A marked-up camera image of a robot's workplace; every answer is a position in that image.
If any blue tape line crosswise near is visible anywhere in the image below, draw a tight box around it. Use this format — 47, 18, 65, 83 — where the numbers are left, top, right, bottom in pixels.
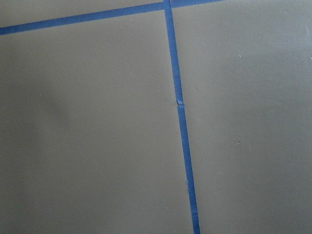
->
0, 0, 226, 36

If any blue tape line lengthwise left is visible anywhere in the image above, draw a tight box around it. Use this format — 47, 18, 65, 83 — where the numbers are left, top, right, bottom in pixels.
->
163, 0, 201, 234

